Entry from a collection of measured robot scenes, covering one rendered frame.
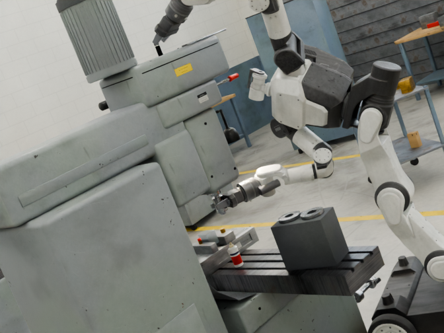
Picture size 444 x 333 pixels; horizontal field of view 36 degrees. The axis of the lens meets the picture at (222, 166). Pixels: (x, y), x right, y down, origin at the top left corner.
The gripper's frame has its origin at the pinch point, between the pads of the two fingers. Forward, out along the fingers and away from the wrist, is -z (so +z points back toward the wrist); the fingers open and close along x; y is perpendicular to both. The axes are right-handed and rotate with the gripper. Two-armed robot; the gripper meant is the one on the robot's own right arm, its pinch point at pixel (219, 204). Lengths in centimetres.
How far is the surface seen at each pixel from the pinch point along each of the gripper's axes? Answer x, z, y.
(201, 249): -12.4, -11.6, 17.4
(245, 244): -12.1, 8.0, 24.7
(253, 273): 18.1, -4.0, 26.8
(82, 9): 18, -26, -91
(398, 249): -140, 159, 125
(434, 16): -498, 551, 28
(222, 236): -9.8, -1.4, 16.0
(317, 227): 50, 14, 11
